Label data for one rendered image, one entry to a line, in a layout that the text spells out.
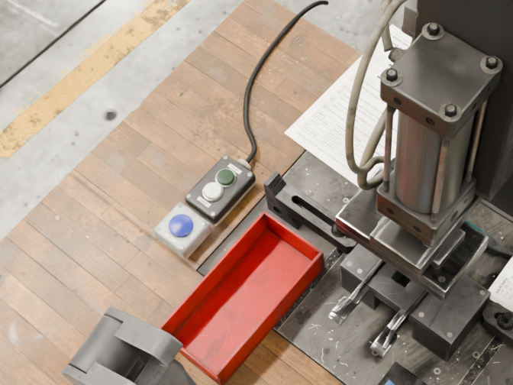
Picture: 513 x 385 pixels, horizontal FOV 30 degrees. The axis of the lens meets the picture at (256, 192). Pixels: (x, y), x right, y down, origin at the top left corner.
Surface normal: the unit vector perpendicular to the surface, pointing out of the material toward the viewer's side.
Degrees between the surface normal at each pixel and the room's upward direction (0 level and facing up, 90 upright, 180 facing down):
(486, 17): 90
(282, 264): 0
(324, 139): 1
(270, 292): 0
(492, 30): 90
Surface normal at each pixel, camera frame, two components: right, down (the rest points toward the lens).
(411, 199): -0.60, 0.73
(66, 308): -0.09, -0.47
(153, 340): -0.41, -0.60
